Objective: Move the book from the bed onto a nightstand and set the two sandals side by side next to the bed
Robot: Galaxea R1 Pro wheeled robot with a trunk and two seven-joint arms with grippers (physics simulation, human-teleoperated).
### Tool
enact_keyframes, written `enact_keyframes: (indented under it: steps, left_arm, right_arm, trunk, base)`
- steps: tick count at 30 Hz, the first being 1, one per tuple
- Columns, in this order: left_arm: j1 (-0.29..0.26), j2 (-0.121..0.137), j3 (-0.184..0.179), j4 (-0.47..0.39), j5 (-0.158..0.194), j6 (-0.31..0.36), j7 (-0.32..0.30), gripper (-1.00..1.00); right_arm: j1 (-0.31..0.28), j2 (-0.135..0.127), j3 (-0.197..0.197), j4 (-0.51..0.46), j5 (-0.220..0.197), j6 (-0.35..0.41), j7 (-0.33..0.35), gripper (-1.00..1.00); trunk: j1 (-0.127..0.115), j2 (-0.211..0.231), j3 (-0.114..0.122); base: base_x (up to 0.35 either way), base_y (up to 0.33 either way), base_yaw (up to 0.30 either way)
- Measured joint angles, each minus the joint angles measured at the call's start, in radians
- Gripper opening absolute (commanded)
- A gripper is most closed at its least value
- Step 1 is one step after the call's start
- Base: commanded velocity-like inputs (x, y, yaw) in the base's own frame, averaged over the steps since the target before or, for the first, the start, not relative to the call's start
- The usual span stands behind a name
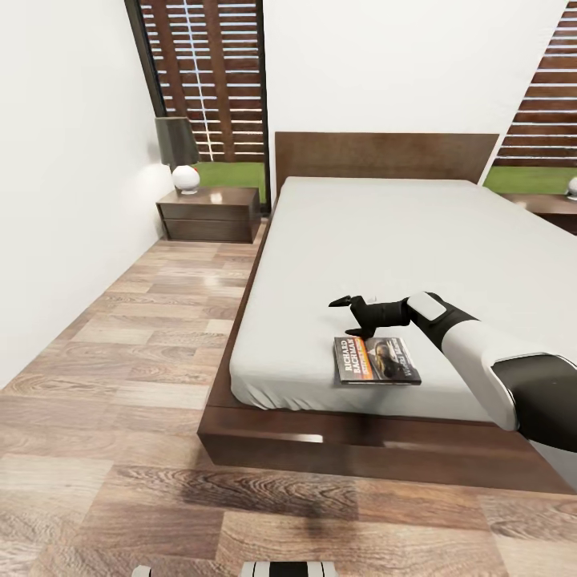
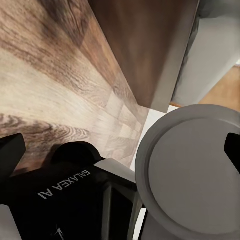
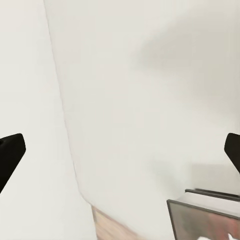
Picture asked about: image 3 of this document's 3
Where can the hardback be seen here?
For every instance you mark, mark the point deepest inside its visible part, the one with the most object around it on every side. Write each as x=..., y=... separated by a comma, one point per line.
x=200, y=215

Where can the bed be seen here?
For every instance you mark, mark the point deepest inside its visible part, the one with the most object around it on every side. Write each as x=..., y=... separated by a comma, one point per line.
x=150, y=90

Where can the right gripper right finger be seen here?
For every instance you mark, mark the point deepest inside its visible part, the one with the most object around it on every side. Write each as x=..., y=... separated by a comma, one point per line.
x=232, y=149

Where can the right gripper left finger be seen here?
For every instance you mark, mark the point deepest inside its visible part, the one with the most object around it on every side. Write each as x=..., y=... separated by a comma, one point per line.
x=12, y=149

